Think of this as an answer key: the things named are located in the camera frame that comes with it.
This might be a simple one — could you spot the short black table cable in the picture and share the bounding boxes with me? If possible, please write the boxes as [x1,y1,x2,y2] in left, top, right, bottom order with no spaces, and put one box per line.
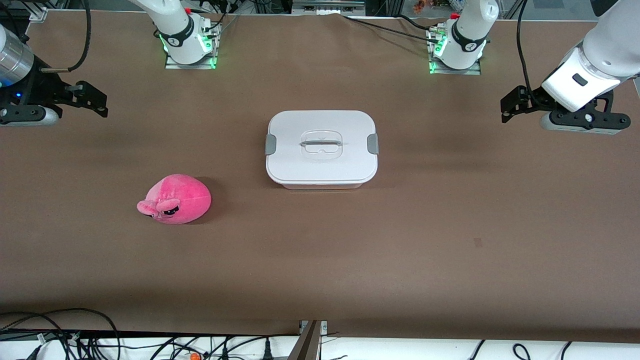
[395,14,436,31]

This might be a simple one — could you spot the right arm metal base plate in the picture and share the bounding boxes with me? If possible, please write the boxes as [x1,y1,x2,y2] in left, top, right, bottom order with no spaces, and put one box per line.
[165,22,221,70]

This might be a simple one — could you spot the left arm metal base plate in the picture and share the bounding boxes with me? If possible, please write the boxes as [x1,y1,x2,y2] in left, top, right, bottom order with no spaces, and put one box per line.
[429,25,482,76]

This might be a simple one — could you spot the aluminium corner profile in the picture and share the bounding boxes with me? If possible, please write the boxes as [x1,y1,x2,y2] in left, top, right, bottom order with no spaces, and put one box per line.
[27,0,48,22]

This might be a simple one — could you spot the aluminium frame post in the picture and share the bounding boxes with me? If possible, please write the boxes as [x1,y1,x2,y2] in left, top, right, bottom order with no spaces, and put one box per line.
[287,320,323,360]

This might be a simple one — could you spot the long black table cable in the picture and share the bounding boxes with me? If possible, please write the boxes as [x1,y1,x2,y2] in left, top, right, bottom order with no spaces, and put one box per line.
[342,15,441,43]

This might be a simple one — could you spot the white box lid grey latches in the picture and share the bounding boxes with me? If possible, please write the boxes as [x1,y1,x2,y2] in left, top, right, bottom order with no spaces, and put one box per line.
[265,110,379,186]

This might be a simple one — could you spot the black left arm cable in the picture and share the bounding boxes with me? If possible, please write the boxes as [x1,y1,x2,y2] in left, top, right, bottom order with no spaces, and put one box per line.
[515,0,541,101]

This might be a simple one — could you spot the brown table cover sheet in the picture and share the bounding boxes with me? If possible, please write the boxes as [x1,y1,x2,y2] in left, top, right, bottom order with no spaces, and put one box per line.
[0,10,640,346]

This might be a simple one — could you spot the pink plush toy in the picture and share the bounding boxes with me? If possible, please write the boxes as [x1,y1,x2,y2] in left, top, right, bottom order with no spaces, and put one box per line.
[136,173,212,225]

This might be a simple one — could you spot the grey metal frame rail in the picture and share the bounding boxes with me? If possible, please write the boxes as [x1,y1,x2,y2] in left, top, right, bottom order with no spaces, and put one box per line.
[292,0,366,16]

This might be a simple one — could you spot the clear plastic storage box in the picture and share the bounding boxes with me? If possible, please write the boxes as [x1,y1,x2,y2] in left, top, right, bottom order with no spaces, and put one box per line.
[274,179,368,191]

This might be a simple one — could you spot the large looped black cable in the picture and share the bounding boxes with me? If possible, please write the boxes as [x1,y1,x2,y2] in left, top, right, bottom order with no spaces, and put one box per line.
[0,308,122,360]

